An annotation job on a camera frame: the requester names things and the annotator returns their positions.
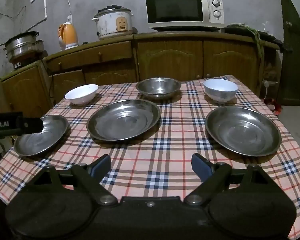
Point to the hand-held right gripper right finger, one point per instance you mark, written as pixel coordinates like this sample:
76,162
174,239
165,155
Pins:
201,167

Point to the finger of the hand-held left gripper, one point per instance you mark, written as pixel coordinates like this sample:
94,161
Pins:
33,126

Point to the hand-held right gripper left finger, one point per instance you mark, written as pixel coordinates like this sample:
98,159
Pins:
101,167

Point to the round steel plate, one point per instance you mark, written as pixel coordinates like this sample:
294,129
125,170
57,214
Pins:
40,143
242,132
122,121

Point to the shallow white bowl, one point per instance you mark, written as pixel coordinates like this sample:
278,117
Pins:
81,96

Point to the deep white bowl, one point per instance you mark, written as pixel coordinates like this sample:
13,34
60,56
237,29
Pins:
220,92

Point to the steel bowl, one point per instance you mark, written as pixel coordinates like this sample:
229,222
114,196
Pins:
157,88

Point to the plaid tablecloth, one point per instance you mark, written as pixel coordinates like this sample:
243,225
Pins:
140,158

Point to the small cooking stove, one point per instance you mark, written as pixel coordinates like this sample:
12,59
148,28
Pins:
19,64

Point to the steel steamer pot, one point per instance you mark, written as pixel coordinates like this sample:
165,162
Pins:
21,43

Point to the red plastic object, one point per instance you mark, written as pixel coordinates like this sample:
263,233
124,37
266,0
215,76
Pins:
274,104

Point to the orange electric kettle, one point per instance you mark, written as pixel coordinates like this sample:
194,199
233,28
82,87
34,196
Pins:
70,35

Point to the wooden kitchen cabinet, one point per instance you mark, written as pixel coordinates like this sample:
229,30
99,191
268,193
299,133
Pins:
170,55

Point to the white rice cooker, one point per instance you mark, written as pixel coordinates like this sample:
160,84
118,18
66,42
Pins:
107,23

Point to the dark green door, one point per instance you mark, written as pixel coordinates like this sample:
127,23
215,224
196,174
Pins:
295,62

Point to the dark flat tray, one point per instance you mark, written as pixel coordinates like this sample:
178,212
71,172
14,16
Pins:
242,31

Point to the white microwave oven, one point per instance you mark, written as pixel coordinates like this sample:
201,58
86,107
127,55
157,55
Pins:
175,6

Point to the low white wall socket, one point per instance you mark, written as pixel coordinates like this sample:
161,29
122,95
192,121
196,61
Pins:
267,83

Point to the white wall conduit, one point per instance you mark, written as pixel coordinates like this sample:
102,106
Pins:
45,7

